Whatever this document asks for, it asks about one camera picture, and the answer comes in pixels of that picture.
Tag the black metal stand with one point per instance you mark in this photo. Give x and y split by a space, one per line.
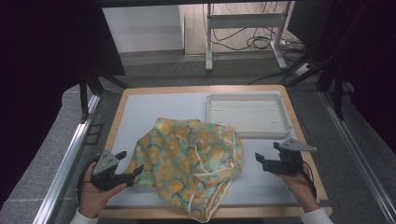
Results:
337 93
83 96

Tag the white power strip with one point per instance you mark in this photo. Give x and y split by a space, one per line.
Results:
303 69

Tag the white plastic tray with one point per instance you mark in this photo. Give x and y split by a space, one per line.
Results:
246 115

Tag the dark curtain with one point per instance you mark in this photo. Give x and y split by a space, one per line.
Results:
376 62
37 77

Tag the white metal desk frame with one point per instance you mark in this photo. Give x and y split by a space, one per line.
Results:
243 21

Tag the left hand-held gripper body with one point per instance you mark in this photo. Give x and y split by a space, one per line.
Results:
105 163

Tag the aluminium frame rail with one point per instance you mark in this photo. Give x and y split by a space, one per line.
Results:
358 155
67 161

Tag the person's right hand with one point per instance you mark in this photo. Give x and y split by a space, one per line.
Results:
295 186

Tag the white table mat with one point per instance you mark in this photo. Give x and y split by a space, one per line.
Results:
149 105

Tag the yellow green patterned cloth bag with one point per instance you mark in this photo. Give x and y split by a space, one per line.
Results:
174 155

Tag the person's left hand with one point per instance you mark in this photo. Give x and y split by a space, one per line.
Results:
93 199

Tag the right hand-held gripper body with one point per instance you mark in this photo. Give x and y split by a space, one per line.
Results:
291 160

